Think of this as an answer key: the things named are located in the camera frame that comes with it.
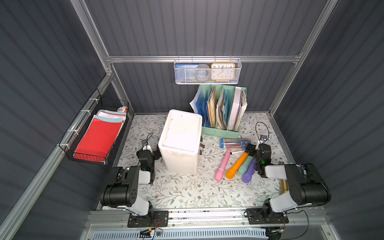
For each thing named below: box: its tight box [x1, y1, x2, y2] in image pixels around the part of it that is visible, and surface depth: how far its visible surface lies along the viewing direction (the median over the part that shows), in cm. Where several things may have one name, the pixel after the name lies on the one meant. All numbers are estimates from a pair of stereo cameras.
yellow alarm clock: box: [210, 62, 236, 82], surface depth 90 cm
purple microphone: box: [242, 157, 257, 184], surface depth 86 cm
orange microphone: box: [225, 152, 249, 180], surface depth 91 cm
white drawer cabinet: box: [158, 109, 203, 175], surface depth 79 cm
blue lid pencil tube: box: [220, 138, 250, 149], surface depth 98 cm
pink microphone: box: [215, 149, 232, 182], surface depth 90 cm
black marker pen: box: [230, 149, 245, 155], surface depth 99 cm
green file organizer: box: [189, 84, 248, 138], surface depth 101 cm
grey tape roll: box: [195, 63, 211, 82], surface depth 89 cm
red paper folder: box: [73, 118, 124, 161], surface depth 72 cm
